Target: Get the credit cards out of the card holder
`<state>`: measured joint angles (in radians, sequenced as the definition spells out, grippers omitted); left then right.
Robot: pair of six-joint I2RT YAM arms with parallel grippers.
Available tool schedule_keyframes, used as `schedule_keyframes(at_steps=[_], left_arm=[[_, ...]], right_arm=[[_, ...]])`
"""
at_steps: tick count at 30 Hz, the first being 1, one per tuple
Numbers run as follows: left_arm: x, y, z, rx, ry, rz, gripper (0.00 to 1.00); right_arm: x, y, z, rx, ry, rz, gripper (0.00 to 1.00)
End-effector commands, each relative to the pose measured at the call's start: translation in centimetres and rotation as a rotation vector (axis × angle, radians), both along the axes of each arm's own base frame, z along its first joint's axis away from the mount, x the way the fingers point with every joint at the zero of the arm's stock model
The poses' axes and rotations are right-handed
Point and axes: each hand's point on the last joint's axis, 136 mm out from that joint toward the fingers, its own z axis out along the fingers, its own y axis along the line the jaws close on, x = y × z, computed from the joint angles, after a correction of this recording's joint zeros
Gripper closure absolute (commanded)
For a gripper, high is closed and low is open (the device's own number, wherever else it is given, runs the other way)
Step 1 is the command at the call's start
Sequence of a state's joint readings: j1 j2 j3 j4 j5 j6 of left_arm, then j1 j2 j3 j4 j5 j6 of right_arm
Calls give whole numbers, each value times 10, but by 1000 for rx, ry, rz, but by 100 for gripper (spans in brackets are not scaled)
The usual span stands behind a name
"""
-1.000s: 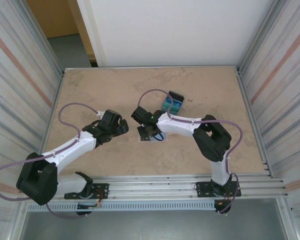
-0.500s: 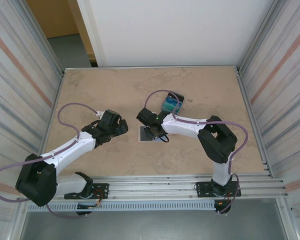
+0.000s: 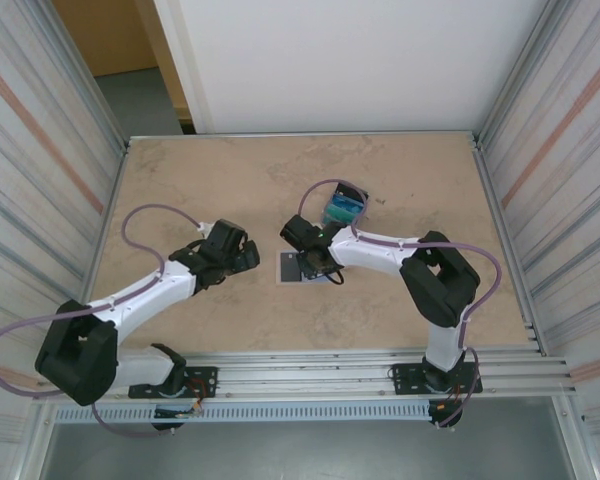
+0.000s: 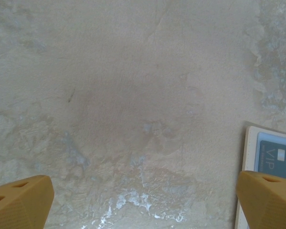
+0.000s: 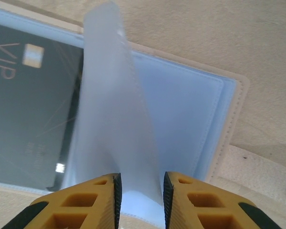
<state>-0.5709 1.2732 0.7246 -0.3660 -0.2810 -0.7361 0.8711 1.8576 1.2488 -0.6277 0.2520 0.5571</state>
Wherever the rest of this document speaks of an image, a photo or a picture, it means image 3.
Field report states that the grey-blue pouch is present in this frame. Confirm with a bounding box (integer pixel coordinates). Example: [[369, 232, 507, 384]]
[[277, 248, 333, 287]]

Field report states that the black credit card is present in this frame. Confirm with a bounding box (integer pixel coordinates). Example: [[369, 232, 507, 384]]
[[334, 180, 372, 202]]

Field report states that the white door frame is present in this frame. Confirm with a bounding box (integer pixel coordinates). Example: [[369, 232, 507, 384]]
[[152, 0, 215, 135]]

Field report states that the thin aluminium table edge rail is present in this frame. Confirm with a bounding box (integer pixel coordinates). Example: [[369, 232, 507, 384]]
[[128, 130, 476, 140]]

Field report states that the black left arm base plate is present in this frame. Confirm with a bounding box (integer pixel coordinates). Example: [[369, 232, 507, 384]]
[[127, 366, 219, 401]]

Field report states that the wooden door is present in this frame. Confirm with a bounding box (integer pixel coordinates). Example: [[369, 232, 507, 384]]
[[52, 0, 191, 135]]

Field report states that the aluminium table side rail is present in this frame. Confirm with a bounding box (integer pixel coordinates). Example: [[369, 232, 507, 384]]
[[469, 132, 549, 357], [68, 139, 134, 362]]

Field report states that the aluminium rail beam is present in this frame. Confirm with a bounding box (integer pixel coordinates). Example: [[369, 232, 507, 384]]
[[32, 348, 579, 405]]

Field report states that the aluminium frame post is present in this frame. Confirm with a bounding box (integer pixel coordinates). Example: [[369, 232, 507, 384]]
[[29, 0, 131, 151], [473, 0, 571, 149]]

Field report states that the grey slotted cable duct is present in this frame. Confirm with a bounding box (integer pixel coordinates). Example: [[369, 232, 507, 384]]
[[52, 402, 434, 424]]

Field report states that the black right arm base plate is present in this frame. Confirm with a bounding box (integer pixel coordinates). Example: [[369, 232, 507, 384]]
[[388, 360, 482, 397]]

